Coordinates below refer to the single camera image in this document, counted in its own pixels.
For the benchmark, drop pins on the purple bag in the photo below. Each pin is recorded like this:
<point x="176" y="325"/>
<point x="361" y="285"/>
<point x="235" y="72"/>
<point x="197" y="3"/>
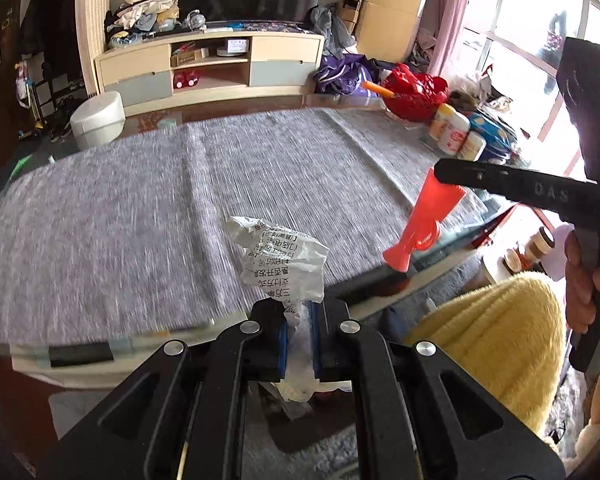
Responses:
<point x="345" y="72"/>

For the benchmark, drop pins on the person's right hand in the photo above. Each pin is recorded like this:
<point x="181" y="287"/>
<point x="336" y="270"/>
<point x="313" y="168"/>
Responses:
<point x="580" y="300"/>

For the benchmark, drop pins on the pink curtain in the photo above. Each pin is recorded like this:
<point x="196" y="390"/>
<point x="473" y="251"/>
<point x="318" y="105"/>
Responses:
<point x="445" y="15"/>

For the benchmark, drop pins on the large white lotion bottle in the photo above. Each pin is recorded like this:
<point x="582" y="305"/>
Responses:
<point x="452" y="132"/>

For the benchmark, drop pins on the small cardboard boxes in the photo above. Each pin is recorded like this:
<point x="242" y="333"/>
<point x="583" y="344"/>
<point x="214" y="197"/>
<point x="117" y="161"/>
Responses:
<point x="351" y="10"/>

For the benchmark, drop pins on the silver grey toy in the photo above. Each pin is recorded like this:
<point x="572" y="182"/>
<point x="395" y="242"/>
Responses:
<point x="194" y="19"/>

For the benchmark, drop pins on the printed paper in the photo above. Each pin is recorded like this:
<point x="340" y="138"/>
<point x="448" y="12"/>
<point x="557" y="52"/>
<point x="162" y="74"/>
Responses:
<point x="280" y="260"/>

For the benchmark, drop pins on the brown jar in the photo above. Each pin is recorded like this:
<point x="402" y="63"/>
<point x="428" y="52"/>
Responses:
<point x="540" y="244"/>

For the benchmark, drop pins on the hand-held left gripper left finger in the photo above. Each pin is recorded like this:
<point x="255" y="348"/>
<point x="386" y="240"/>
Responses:
<point x="282" y="355"/>

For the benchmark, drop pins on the wicker screen panel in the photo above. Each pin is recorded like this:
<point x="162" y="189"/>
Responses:
<point x="92" y="10"/>

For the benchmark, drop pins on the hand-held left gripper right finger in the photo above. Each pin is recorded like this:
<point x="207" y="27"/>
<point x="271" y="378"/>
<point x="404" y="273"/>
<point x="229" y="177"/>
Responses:
<point x="316" y="355"/>

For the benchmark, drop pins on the shoe rack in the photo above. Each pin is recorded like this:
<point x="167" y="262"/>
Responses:
<point x="55" y="100"/>

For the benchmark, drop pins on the small box in cabinet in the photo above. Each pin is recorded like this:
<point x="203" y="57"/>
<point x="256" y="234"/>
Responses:
<point x="189" y="56"/>

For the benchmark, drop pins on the grey felt mat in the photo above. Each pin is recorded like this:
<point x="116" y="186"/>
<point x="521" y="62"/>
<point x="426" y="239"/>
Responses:
<point x="130" y="220"/>

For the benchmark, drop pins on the large cardboard box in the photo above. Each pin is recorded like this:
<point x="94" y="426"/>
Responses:
<point x="390" y="10"/>

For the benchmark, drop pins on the white rice cooker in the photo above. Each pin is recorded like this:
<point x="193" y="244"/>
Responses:
<point x="97" y="120"/>

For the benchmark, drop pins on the yellow fleece clothing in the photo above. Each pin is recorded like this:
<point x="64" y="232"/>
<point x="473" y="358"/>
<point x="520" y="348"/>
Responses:
<point x="485" y="350"/>

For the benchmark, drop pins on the pile of clothes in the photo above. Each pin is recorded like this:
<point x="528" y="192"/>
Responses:
<point x="142" y="20"/>

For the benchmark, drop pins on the window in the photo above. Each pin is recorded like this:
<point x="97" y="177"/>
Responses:
<point x="525" y="35"/>

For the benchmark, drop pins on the red plastic basket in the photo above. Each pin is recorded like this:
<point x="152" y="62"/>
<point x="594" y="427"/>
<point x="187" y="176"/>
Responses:
<point x="415" y="95"/>

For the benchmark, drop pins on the white flat device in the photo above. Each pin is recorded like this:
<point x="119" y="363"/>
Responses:
<point x="232" y="47"/>

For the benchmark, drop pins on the orange toy stick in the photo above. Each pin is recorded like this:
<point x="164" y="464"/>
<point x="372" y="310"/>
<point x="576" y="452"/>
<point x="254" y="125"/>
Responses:
<point x="379" y="90"/>

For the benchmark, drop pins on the beige television cabinet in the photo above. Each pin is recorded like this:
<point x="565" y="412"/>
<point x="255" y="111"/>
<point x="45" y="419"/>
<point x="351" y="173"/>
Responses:
<point x="275" y="72"/>

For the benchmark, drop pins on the grey hanging cloth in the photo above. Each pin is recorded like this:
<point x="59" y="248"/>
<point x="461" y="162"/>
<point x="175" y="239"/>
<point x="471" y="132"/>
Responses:
<point x="330" y="30"/>

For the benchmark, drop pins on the small white bottle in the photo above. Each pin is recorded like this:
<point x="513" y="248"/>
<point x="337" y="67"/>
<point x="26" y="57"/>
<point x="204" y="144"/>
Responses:
<point x="472" y="146"/>

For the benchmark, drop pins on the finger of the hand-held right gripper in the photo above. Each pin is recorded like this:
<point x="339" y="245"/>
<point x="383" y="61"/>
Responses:
<point x="485" y="177"/>

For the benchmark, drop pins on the dark hanging coats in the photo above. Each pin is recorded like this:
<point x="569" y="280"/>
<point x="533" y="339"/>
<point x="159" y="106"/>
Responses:
<point x="50" y="5"/>

